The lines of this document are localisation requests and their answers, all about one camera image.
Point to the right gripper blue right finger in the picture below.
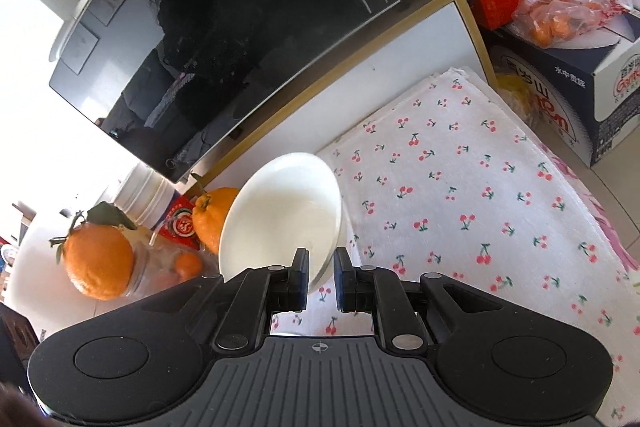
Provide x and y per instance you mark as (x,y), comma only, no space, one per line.
(393,304)

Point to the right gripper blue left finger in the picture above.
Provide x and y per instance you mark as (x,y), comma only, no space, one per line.
(252,298)

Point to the white bowl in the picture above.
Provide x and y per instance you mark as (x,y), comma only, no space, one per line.
(292,202)

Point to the glass jar of kumquats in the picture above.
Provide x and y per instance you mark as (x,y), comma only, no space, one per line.
(160,264)

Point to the cherry print tablecloth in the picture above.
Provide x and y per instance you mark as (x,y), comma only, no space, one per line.
(446,178)

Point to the large orange with leaves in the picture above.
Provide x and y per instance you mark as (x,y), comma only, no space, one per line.
(97,257)

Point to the dark blue cardboard box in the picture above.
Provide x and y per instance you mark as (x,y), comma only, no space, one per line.
(586,90)

